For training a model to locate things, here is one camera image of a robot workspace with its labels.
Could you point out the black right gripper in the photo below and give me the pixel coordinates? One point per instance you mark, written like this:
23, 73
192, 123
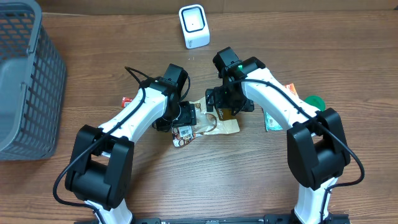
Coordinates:
225, 99

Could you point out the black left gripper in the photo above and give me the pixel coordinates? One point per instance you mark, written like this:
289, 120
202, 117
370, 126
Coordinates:
188, 114

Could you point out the white snack bag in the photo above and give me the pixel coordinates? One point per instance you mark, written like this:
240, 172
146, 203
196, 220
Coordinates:
208, 123

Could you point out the teal snack pouch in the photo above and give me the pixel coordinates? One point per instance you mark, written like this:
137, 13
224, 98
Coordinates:
270, 123

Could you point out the red snack packet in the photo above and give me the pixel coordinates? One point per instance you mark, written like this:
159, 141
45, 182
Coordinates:
125, 101

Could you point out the small orange box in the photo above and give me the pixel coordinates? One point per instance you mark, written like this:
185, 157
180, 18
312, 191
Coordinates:
291, 88

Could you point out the green lidded jar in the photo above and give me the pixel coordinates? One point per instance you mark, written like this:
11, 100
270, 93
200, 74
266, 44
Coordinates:
316, 101

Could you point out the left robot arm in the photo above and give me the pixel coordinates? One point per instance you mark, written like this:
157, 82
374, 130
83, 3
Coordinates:
99, 172

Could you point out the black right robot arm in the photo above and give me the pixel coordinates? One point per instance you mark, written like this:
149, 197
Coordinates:
316, 145

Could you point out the white barcode scanner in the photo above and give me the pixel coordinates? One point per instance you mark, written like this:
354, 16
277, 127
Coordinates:
194, 25

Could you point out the grey plastic mesh basket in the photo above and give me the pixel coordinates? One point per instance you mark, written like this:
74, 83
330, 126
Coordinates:
33, 80

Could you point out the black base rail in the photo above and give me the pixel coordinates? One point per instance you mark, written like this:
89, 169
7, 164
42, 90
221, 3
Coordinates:
266, 219

